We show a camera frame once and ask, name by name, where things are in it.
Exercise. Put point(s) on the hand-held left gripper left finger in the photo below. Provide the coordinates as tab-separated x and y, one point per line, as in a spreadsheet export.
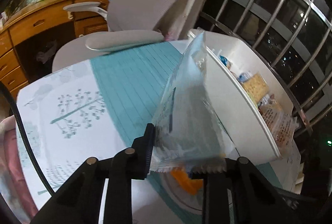
145	151

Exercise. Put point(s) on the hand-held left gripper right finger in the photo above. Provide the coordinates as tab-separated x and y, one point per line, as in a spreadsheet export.
215	187

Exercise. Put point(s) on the light blue snack packet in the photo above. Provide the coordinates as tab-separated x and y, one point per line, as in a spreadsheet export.
186	110

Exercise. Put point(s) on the white plastic bin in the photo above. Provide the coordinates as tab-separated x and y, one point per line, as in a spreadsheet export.
233	110

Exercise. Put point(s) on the brown-labelled clear snack packet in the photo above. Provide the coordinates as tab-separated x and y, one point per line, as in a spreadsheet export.
282	125

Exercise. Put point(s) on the clear yellow cracker packet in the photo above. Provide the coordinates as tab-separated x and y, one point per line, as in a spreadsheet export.
255	86

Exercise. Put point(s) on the orange snack packet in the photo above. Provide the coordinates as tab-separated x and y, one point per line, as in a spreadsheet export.
186	182

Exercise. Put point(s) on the dark plastic bag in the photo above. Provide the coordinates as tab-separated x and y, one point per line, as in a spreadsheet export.
45	53

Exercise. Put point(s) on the wooden desk with drawers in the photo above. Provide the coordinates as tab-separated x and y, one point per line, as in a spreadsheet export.
39	19

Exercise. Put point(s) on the dark floral pouch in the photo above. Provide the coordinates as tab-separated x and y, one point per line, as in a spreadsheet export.
15	2

